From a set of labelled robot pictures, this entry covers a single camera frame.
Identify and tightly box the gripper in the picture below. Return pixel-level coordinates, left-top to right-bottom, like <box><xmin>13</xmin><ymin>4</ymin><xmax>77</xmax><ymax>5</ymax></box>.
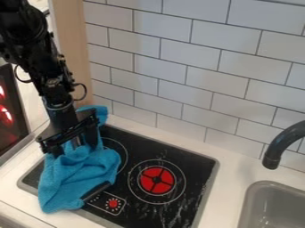
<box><xmin>34</xmin><ymin>97</ymin><xmax>106</xmax><ymax>159</ymax></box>

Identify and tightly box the blue cloth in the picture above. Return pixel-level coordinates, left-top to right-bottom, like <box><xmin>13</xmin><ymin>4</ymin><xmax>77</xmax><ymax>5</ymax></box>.
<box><xmin>37</xmin><ymin>104</ymin><xmax>123</xmax><ymax>215</ymax></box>

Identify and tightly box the toy microwave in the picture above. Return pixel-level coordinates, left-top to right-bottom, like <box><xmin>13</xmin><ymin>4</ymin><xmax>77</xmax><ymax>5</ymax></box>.
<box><xmin>0</xmin><ymin>62</ymin><xmax>37</xmax><ymax>167</ymax></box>

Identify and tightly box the toy stove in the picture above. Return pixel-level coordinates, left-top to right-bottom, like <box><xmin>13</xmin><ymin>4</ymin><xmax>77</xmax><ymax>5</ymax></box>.
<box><xmin>15</xmin><ymin>123</ymin><xmax>221</xmax><ymax>228</ymax></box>

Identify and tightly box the tap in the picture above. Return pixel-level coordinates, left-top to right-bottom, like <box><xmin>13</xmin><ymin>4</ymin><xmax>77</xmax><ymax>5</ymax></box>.
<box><xmin>260</xmin><ymin>119</ymin><xmax>305</xmax><ymax>171</ymax></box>

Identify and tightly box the toy sink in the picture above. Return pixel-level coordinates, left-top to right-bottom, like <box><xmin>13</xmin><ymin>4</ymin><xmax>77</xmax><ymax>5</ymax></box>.
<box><xmin>236</xmin><ymin>180</ymin><xmax>305</xmax><ymax>228</ymax></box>

